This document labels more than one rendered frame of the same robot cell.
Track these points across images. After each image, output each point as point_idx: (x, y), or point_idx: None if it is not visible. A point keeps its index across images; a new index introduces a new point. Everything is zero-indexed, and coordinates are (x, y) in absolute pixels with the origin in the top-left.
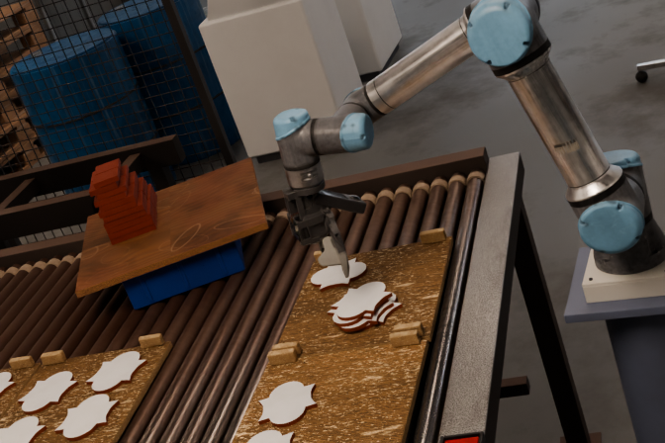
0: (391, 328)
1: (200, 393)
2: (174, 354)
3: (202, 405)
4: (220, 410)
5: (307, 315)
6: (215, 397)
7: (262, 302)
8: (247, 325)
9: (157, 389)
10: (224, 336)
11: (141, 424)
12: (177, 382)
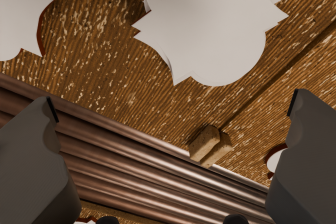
0: None
1: (164, 187)
2: (81, 195)
3: (197, 195)
4: (220, 188)
5: (116, 94)
6: (186, 184)
7: (0, 114)
8: (64, 142)
9: (133, 208)
10: (74, 162)
11: (174, 218)
12: (136, 200)
